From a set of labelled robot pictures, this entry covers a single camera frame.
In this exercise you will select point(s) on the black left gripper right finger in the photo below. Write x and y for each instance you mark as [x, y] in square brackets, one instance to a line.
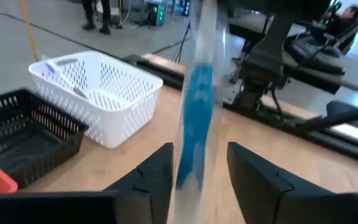
[253, 180]

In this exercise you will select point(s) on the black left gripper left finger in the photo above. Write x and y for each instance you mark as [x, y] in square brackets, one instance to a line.
[157, 174]

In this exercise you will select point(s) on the blue toothbrush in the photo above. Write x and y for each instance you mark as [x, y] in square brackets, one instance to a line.
[197, 118]

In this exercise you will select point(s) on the purple toothbrush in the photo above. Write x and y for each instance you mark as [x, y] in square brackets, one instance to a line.
[51, 67]

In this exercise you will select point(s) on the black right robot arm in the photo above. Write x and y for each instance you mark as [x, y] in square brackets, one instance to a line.
[266, 56]

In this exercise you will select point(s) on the white perforated plastic basket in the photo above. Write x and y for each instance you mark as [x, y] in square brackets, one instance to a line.
[120, 118]

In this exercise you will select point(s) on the black slotted plastic basket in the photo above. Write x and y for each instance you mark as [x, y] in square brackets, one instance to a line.
[57, 149]

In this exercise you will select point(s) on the black diagonal beam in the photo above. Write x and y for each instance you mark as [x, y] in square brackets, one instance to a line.
[337, 119]

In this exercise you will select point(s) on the black office chair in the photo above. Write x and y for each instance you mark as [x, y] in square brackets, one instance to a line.
[315, 56]

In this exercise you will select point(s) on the computer with green lights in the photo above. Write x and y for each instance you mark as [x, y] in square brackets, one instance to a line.
[155, 12]

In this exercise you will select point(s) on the person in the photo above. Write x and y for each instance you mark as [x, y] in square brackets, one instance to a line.
[104, 18]
[350, 14]

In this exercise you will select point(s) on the black aluminium table frame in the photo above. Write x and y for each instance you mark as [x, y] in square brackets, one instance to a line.
[337, 144]

